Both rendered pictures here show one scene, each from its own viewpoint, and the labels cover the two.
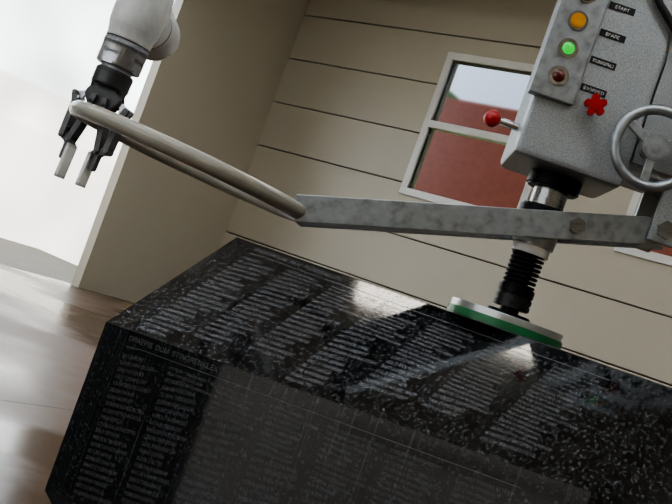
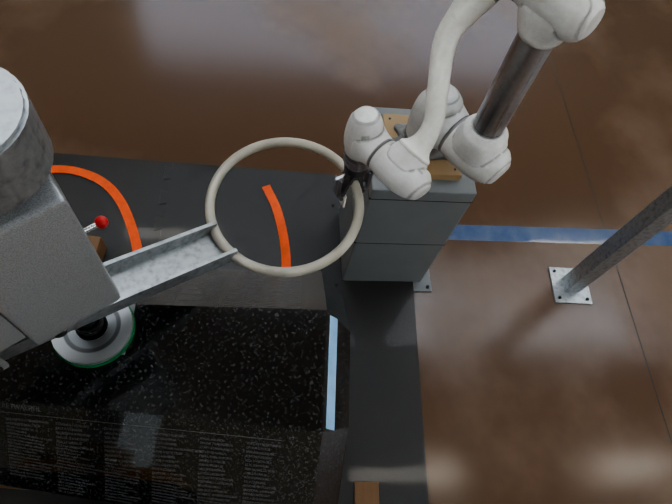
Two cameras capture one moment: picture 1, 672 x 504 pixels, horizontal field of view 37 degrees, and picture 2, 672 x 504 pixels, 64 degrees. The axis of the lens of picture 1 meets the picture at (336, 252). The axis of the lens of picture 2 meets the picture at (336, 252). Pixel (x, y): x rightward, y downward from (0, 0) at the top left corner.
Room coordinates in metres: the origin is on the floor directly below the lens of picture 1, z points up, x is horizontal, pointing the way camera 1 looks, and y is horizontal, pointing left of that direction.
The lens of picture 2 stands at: (2.58, -0.30, 2.38)
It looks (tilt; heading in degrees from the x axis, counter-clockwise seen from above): 61 degrees down; 125
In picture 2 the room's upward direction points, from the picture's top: 15 degrees clockwise
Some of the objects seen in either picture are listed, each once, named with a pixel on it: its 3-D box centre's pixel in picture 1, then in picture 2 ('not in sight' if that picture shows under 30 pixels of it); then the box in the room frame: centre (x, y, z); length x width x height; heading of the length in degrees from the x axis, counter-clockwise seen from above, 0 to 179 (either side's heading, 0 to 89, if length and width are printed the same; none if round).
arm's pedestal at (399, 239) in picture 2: not in sight; (395, 204); (1.94, 0.95, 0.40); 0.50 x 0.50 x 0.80; 51
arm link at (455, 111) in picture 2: not in sight; (436, 114); (1.95, 0.95, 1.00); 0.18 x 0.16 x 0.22; 1
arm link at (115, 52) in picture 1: (121, 57); (358, 155); (1.98, 0.52, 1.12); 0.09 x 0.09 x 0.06
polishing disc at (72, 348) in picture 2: (506, 319); (92, 327); (1.88, -0.34, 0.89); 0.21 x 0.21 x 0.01
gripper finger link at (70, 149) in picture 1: (65, 161); not in sight; (1.99, 0.56, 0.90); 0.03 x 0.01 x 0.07; 162
